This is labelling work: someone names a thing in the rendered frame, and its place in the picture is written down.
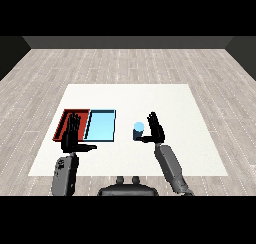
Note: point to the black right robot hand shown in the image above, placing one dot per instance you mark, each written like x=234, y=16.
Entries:
x=155, y=131

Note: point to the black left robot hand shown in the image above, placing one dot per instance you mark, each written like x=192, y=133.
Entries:
x=70, y=138

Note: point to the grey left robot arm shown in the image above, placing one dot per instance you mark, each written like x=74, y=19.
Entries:
x=65, y=175

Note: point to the red shallow open box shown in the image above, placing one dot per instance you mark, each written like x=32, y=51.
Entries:
x=64, y=126

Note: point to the light blue shallow open box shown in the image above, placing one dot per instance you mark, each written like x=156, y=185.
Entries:
x=100, y=125

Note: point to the dark grey robot body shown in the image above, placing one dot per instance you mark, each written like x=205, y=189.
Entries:
x=127, y=189

